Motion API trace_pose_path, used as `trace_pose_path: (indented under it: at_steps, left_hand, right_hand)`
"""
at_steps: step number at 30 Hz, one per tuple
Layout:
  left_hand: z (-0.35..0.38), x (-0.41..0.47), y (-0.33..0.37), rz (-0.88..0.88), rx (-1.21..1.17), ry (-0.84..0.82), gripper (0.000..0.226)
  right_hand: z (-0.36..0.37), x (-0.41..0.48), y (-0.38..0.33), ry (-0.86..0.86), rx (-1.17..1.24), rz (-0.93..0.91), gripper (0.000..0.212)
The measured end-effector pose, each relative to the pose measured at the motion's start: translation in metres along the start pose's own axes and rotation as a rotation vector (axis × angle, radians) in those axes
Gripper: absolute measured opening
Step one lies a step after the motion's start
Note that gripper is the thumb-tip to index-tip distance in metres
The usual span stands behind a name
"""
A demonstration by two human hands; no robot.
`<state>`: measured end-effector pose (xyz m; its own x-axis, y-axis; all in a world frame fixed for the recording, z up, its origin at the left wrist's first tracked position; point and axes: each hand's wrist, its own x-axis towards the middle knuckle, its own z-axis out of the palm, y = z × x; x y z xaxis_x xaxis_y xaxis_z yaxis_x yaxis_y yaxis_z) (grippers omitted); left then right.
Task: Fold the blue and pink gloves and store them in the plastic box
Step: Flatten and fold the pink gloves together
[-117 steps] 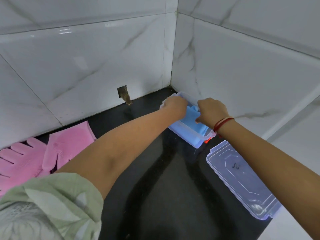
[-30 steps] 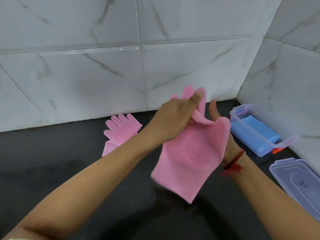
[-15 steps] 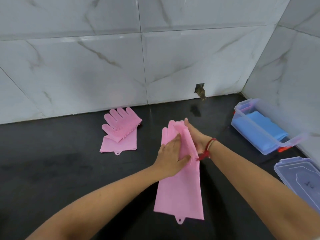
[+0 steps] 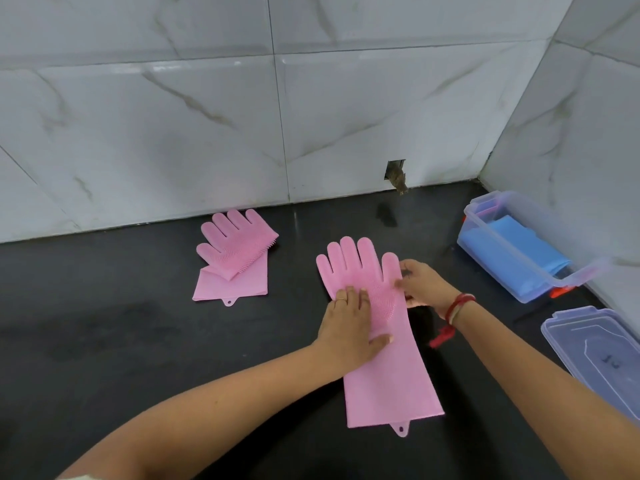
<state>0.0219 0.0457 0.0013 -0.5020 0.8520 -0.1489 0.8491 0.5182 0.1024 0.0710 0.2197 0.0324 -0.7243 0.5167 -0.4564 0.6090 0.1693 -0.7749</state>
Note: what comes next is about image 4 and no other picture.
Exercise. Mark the clear plastic box lid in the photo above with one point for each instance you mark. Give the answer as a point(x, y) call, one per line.
point(600, 349)

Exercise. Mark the person's left forearm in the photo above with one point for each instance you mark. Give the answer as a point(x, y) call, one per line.
point(225, 409)

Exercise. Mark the clear plastic storage box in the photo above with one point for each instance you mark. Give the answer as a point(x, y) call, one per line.
point(510, 204)

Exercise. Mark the pink silicone glove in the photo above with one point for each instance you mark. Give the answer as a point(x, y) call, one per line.
point(390, 384)
point(235, 244)

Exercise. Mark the person's right hand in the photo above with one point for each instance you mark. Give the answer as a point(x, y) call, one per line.
point(430, 289)

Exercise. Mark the person's right forearm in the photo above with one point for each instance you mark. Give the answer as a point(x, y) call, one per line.
point(540, 389)

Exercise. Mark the person's left hand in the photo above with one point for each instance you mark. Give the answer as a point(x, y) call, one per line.
point(350, 329)

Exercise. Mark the brown pipe stub in wall hole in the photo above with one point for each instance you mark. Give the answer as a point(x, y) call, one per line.
point(396, 175)

